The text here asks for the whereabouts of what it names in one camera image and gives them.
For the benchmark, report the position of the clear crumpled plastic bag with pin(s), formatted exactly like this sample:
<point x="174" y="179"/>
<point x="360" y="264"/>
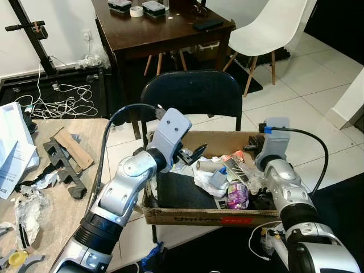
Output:
<point x="31" y="213"/>

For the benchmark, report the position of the grey plastic part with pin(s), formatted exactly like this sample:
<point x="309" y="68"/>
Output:
<point x="31" y="263"/>

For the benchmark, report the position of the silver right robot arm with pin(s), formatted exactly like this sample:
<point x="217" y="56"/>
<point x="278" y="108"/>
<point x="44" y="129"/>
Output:
<point x="290" y="193"/>

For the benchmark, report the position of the white plastic chair wooden legs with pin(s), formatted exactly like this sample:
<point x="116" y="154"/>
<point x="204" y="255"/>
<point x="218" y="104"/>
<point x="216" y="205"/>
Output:
<point x="273" y="25"/>

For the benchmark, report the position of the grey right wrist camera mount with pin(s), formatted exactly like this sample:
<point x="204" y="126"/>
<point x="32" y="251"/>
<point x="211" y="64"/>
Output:
<point x="274" y="142"/>

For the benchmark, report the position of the black folding chair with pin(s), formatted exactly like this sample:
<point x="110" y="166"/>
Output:
<point x="193" y="94"/>

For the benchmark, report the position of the brown cardboard box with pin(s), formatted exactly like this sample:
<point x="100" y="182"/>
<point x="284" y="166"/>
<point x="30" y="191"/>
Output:
<point x="199" y="216"/>

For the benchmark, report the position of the white tape roll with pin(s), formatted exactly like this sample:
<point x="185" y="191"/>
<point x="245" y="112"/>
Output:
<point x="132" y="12"/>

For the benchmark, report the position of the black device white top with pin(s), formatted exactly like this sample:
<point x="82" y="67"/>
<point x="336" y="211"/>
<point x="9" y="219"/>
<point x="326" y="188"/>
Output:
<point x="153" y="8"/>
<point x="119" y="5"/>

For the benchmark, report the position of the yellow round cap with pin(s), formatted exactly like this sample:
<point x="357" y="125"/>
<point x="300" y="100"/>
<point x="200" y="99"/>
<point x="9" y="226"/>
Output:
<point x="18" y="258"/>

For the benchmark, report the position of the black plastic bracket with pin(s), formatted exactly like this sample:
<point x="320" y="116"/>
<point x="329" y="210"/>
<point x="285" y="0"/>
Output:
<point x="61" y="165"/>

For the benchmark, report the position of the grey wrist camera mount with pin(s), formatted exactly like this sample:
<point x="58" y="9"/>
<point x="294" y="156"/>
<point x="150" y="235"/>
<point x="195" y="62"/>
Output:
<point x="274" y="142"/>
<point x="169" y="129"/>

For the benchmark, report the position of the white power strip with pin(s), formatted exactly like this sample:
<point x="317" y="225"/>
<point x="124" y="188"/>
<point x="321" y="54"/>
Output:
<point x="91" y="60"/>

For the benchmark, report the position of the brown cardboard strip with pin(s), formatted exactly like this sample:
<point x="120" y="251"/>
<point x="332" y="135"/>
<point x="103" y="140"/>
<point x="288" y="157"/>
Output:
<point x="74" y="149"/>

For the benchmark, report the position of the black foam pad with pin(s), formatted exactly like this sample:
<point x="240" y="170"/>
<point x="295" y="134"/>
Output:
<point x="182" y="190"/>

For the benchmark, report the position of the dark wooden table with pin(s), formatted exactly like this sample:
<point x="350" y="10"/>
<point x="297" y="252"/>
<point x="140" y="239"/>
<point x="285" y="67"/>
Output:
<point x="159" y="37"/>

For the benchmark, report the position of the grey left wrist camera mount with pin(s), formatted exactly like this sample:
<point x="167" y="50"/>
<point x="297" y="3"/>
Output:
<point x="169" y="129"/>

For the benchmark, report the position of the white crumpled plastic wrapper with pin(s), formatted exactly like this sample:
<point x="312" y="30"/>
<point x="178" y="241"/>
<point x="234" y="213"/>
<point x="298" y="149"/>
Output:
<point x="206" y="182"/>

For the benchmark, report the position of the black metal stand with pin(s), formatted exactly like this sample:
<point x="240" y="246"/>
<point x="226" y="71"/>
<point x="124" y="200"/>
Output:
<point x="34" y="40"/>

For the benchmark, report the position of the white wall socket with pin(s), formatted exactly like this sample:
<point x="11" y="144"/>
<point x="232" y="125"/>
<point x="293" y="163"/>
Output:
<point x="86" y="35"/>

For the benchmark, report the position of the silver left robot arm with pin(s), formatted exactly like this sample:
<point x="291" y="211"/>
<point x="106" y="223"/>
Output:
<point x="122" y="182"/>

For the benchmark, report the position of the purple drink can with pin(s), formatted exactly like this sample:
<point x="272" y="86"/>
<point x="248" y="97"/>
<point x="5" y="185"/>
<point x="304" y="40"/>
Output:
<point x="238" y="196"/>

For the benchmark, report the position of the cardboard paper tube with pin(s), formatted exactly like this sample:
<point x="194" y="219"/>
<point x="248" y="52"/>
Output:
<point x="209" y="166"/>

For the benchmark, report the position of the black flat phone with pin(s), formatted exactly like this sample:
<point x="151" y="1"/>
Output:
<point x="208" y="24"/>

